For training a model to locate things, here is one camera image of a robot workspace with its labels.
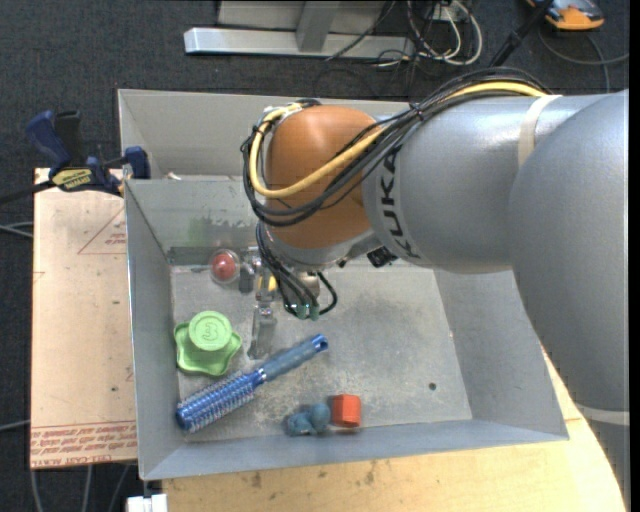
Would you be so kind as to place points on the black cylinder on white bracket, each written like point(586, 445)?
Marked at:
point(381, 257)

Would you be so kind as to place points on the green star-shaped knob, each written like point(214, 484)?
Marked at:
point(207, 342)

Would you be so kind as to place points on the small blue toy figure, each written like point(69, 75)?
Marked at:
point(309, 420)

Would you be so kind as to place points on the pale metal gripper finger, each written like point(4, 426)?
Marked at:
point(270, 334)
point(256, 340)

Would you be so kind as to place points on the brown cardboard board, red print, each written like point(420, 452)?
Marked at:
point(80, 320)

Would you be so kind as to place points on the blue hair brush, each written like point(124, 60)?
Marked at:
point(235, 391)

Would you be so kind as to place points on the grey metal bin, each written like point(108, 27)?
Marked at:
point(380, 345)

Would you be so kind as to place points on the red ball in clear dome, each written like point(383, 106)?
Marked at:
point(223, 265)

